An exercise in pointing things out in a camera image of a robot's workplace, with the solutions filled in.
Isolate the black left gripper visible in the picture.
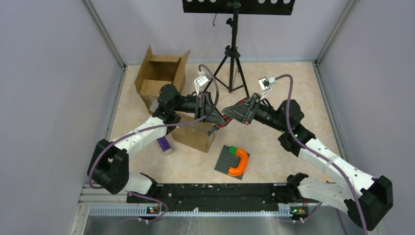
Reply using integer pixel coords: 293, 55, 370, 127
173, 91, 227, 124

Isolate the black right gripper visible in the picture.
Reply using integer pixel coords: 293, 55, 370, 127
223, 93, 287, 133

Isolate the small cardboard box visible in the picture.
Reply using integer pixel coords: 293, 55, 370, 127
171, 122, 215, 153

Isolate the purple rectangular box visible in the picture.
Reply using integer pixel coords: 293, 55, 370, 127
157, 137, 173, 155

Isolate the large cardboard express box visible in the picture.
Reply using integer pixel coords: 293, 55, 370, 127
134, 47, 190, 114

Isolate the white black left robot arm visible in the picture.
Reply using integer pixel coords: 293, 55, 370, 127
87, 84, 225, 202

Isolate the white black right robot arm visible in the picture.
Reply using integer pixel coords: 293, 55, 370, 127
222, 93, 393, 231

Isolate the green block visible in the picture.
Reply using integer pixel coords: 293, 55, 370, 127
228, 146, 237, 155

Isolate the grey knife holder plate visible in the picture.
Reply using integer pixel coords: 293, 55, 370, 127
214, 145, 244, 180

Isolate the black tripod stand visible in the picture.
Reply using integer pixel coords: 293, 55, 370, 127
210, 0, 250, 97

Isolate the black perforated tripod tray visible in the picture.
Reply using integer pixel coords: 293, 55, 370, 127
182, 0, 295, 15

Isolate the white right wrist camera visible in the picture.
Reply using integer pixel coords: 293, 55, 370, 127
258, 77, 277, 101

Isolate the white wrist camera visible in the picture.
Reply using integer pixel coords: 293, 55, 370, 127
258, 77, 277, 101
194, 71, 211, 96

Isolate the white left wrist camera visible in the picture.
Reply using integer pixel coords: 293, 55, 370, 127
194, 71, 211, 96

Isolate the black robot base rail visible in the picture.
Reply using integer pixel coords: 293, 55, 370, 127
126, 183, 320, 215

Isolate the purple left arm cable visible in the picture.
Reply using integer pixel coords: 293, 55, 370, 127
87, 63, 220, 224

